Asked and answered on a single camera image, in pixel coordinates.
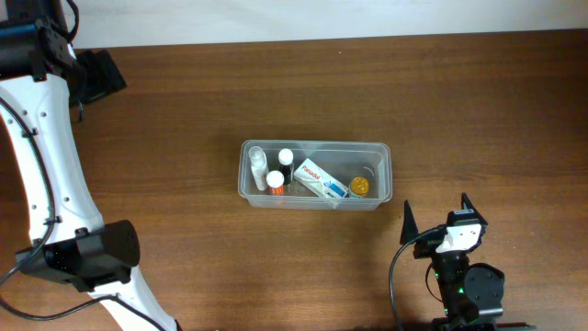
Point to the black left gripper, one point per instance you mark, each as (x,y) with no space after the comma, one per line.
(102,74)

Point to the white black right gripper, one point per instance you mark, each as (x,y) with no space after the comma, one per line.
(427,248)

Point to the gold lid small jar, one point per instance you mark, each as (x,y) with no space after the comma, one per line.
(358,187)

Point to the white Panadol box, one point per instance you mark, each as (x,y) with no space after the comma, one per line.
(320,181)

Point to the dark bottle white cap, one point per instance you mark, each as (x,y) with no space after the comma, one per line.
(285,159)

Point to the orange tube white cap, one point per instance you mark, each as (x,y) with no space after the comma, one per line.
(275,181)

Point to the white lotion bottle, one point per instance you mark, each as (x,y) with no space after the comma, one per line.
(259,167)

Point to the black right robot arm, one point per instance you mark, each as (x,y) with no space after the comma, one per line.
(471,294)

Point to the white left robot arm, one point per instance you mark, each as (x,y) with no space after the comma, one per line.
(42,78)

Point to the clear plastic container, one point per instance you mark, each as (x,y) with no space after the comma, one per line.
(342,160)

